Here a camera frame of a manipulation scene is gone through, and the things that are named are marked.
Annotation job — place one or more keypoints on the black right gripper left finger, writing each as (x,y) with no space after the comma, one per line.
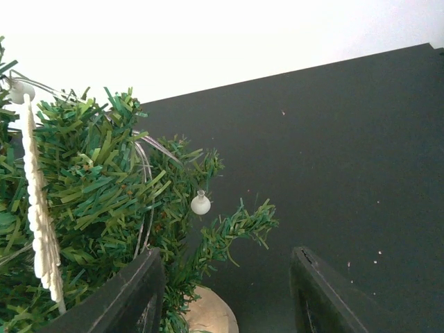
(129,302)

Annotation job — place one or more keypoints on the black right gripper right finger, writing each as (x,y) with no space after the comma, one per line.
(327,302)

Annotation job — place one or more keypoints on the small green christmas tree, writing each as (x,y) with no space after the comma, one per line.
(104,214)

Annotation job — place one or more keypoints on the white snowflake ornament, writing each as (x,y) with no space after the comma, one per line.
(47,254)

